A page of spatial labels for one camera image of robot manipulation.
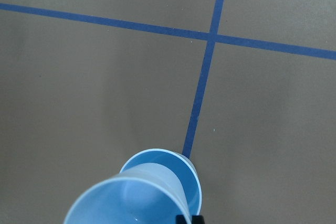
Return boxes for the light blue cup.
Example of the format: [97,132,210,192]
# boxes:
[120,148,202,216]
[64,163,192,223]

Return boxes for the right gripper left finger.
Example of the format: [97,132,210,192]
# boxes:
[175,215,185,224]

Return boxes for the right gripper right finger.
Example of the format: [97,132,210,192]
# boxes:
[192,215,204,224]

